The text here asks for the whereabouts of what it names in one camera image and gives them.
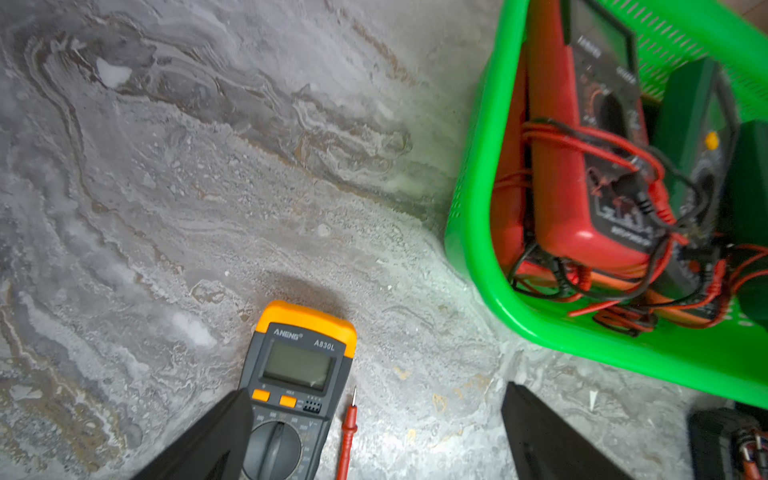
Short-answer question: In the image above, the green DT9205A multimeter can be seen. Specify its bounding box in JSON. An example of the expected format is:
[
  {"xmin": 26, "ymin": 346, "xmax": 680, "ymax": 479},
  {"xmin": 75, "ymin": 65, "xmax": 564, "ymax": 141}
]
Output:
[{"xmin": 649, "ymin": 57, "xmax": 740, "ymax": 303}]

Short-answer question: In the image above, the yellow multimeter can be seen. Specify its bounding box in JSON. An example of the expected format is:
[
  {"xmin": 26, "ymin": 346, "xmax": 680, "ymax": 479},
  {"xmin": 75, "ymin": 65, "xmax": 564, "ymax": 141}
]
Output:
[{"xmin": 239, "ymin": 300, "xmax": 357, "ymax": 479}]

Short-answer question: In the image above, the green plastic basket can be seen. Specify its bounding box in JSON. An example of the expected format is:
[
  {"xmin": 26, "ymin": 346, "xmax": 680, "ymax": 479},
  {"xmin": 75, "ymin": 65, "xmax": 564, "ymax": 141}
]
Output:
[{"xmin": 444, "ymin": 1, "xmax": 767, "ymax": 408}]

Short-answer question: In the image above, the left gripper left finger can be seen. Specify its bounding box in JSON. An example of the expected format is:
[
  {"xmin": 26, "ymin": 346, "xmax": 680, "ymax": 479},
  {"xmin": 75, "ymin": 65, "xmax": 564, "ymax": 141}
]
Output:
[{"xmin": 133, "ymin": 389, "xmax": 254, "ymax": 480}]

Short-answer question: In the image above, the black multimeter face down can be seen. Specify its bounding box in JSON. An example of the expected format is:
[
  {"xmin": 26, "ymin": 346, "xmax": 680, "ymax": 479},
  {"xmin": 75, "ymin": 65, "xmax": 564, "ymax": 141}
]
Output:
[{"xmin": 688, "ymin": 403, "xmax": 767, "ymax": 480}]

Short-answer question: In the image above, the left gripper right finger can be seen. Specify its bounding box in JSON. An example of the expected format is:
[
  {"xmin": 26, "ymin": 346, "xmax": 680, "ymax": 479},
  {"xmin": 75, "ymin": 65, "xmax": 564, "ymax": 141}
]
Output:
[{"xmin": 501, "ymin": 382, "xmax": 630, "ymax": 479}]

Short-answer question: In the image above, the dark red DT9205A multimeter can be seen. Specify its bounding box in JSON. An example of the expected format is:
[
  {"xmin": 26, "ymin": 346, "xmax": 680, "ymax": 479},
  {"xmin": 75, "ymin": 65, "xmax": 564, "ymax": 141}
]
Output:
[{"xmin": 491, "ymin": 1, "xmax": 676, "ymax": 292}]

